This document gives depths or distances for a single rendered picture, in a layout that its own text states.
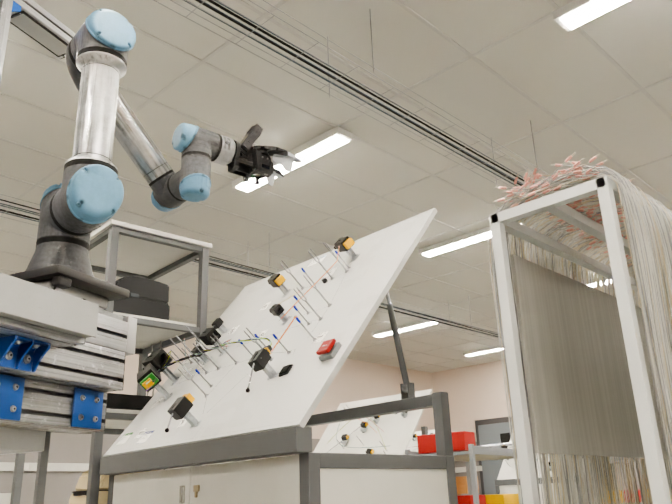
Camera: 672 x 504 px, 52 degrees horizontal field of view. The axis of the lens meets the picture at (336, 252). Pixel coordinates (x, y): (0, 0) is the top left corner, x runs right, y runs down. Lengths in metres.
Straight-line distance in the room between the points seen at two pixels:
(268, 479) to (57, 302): 0.86
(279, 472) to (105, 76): 1.11
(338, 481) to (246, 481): 0.30
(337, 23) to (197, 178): 2.62
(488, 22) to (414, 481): 2.95
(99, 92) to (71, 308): 0.53
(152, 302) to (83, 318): 1.76
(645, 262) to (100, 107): 1.36
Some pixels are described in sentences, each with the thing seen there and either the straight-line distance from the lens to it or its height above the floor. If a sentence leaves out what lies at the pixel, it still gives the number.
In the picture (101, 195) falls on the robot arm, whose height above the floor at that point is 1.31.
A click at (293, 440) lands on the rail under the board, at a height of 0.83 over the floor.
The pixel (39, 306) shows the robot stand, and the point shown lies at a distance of 1.39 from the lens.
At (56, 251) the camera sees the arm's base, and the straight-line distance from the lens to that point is 1.66.
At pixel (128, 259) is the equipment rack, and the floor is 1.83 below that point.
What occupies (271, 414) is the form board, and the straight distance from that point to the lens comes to 2.03.
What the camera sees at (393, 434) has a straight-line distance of 6.52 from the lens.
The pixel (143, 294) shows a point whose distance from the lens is 3.19.
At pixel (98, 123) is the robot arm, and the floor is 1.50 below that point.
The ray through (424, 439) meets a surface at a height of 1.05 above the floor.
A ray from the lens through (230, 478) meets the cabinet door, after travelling 2.17.
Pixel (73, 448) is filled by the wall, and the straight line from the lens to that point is 10.12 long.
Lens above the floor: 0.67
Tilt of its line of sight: 20 degrees up
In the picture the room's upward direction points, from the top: 2 degrees counter-clockwise
